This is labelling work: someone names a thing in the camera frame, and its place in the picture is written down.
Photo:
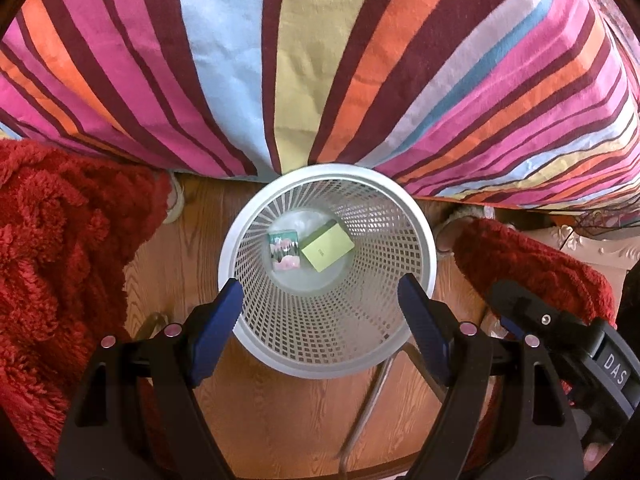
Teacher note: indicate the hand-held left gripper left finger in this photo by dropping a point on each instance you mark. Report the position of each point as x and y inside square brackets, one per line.
[220, 332]

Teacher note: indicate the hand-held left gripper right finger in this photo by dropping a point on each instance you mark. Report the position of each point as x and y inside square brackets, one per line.
[425, 327]

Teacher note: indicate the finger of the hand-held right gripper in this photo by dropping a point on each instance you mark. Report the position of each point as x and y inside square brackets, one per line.
[540, 312]

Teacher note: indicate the white mesh wastebasket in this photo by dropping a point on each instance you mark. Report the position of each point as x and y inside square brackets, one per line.
[325, 172]

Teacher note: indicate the beige knitted slipper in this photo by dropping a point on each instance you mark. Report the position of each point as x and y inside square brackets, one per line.
[457, 230]
[174, 197]

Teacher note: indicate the small pink printed box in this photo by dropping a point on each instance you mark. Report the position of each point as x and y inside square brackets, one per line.
[285, 252]

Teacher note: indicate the flat green box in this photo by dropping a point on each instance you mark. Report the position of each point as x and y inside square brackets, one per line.
[327, 250]

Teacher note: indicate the striped colourful bedspread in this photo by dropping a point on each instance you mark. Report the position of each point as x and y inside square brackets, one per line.
[320, 60]

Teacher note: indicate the cream carved bed frame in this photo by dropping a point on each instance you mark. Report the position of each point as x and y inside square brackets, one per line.
[600, 250]

